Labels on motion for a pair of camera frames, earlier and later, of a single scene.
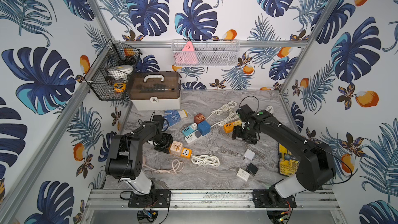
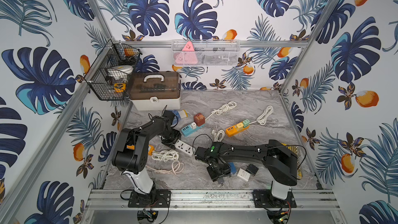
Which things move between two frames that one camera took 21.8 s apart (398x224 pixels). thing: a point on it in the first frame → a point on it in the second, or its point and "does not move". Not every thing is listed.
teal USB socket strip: x=188 y=130 does not move
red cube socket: x=198 y=118 does not move
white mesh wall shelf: x=207 y=53 does not move
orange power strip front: x=186 y=152 → x=151 y=149
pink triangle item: x=187 y=56 does not move
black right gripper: x=236 y=135 → x=224 y=171
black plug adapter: x=252 y=168 does not move
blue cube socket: x=204 y=128 → x=233 y=168
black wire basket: x=110 y=78 does not move
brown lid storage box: x=155 y=91 does not move
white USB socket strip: x=192 y=137 → x=184 y=147
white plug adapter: x=243 y=174 does not move
